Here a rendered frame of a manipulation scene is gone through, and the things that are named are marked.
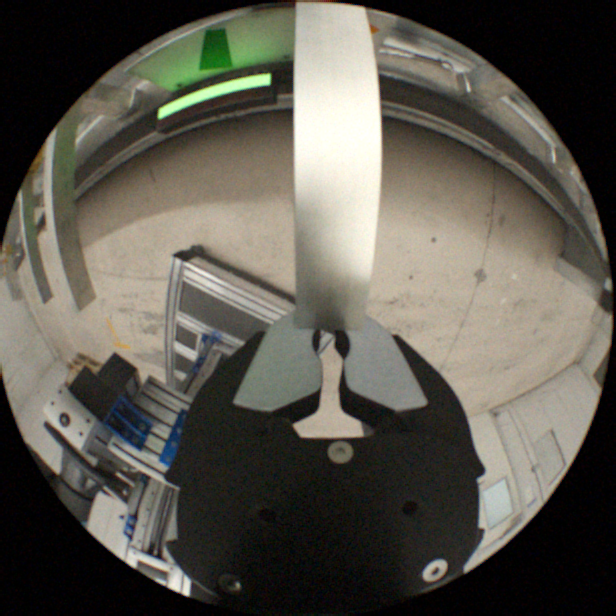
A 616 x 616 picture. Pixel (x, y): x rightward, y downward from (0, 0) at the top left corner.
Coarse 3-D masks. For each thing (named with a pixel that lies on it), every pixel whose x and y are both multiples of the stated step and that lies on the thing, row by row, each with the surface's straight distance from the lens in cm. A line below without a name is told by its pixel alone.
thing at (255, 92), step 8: (248, 88) 29; (256, 88) 28; (264, 88) 28; (216, 96) 30; (224, 96) 30; (232, 96) 29; (240, 96) 28; (248, 96) 28; (256, 96) 28; (264, 96) 28; (192, 104) 32; (200, 104) 31; (208, 104) 30; (216, 104) 29; (224, 104) 29; (176, 112) 33; (184, 112) 32; (192, 112) 31; (160, 120) 35; (168, 120) 33; (176, 120) 32; (160, 128) 34
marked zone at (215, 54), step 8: (208, 32) 26; (216, 32) 26; (224, 32) 26; (208, 40) 27; (216, 40) 27; (224, 40) 27; (208, 48) 28; (216, 48) 28; (224, 48) 28; (208, 56) 29; (216, 56) 29; (224, 56) 29; (200, 64) 30; (208, 64) 31; (216, 64) 31; (224, 64) 31; (232, 64) 31
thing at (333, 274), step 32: (320, 32) 11; (352, 32) 11; (320, 64) 9; (352, 64) 9; (320, 96) 8; (352, 96) 8; (320, 128) 7; (352, 128) 8; (320, 160) 7; (352, 160) 7; (320, 192) 7; (352, 192) 7; (320, 224) 7; (352, 224) 7; (320, 256) 7; (352, 256) 7; (320, 288) 8; (352, 288) 8; (320, 320) 8; (352, 320) 9
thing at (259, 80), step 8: (240, 80) 30; (248, 80) 30; (256, 80) 29; (264, 80) 29; (208, 88) 32; (216, 88) 31; (224, 88) 30; (232, 88) 30; (240, 88) 29; (192, 96) 33; (200, 96) 32; (208, 96) 31; (176, 104) 34; (184, 104) 33; (160, 112) 35; (168, 112) 34
